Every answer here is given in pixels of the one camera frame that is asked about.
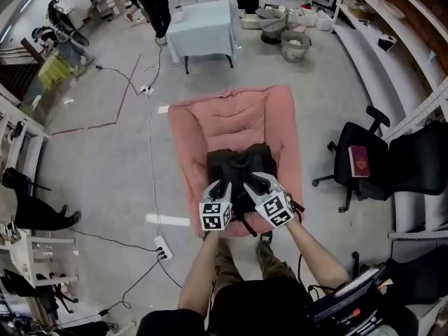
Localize person's right forearm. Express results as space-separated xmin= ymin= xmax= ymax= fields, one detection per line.
xmin=285 ymin=218 xmax=350 ymax=290

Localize person's legs in olive trousers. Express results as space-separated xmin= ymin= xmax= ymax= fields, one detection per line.
xmin=202 ymin=230 xmax=298 ymax=314

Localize person's left forearm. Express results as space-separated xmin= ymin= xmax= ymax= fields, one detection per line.
xmin=177 ymin=230 xmax=220 ymax=316

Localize white workbench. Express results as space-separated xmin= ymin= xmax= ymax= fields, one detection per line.
xmin=0 ymin=82 xmax=50 ymax=174

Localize black mesh office chair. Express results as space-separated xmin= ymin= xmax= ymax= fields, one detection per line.
xmin=360 ymin=120 xmax=448 ymax=202

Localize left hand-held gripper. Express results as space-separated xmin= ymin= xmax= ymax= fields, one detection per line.
xmin=199 ymin=179 xmax=234 ymax=232

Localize dark olive backpack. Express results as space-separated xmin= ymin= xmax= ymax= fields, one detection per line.
xmin=206 ymin=143 xmax=305 ymax=238

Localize white metal shelving unit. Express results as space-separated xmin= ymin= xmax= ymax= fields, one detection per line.
xmin=330 ymin=0 xmax=448 ymax=241

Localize person's black shirt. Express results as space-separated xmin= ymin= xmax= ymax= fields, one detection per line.
xmin=138 ymin=277 xmax=314 ymax=336

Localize white storage bin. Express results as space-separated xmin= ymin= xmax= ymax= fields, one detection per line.
xmin=314 ymin=11 xmax=333 ymax=32

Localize table with light blue cloth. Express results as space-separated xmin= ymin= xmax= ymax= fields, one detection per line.
xmin=165 ymin=0 xmax=237 ymax=75

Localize pink padded lounge chair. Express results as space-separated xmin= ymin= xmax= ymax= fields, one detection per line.
xmin=167 ymin=84 xmax=305 ymax=238

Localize grey wire laundry basket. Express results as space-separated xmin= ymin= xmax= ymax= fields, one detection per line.
xmin=280 ymin=30 xmax=312 ymax=63

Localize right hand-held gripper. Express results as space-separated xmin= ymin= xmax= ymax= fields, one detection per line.
xmin=243 ymin=171 xmax=295 ymax=230

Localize dark wire laundry basket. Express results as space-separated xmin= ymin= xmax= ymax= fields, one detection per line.
xmin=255 ymin=6 xmax=288 ymax=45

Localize maroon book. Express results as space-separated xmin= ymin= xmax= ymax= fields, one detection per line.
xmin=348 ymin=145 xmax=371 ymax=179

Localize black power cable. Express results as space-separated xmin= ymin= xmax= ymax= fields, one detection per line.
xmin=66 ymin=226 xmax=183 ymax=320

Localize black equipment cart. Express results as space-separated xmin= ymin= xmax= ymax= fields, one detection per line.
xmin=303 ymin=250 xmax=421 ymax=336

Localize yellow-green cloth table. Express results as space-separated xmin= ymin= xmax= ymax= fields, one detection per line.
xmin=37 ymin=52 xmax=73 ymax=90

